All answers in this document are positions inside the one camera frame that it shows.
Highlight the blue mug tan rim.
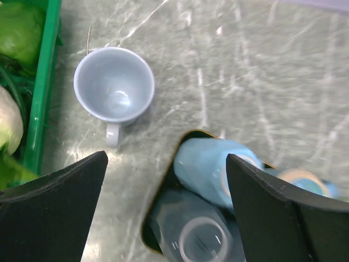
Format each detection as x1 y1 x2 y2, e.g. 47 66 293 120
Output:
265 168 340 199

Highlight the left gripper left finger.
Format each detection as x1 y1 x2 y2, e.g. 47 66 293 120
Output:
1 151 108 262

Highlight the green plastic crate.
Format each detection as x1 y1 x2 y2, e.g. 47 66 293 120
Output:
23 1 63 174

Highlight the black serving tray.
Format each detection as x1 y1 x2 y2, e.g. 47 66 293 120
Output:
140 129 276 256

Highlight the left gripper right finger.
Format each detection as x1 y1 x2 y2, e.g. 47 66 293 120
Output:
226 154 348 261

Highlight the pink toy onion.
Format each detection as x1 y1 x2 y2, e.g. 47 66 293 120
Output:
0 86 23 155

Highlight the dark grey mug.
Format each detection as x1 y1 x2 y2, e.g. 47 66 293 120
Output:
150 190 245 261

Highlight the light blue hexagonal mug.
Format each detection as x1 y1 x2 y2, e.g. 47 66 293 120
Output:
173 138 264 213

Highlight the toy cabbage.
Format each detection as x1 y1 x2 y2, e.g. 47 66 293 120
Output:
1 2 46 77

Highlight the white footed mug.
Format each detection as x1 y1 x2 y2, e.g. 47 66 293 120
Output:
73 47 155 147

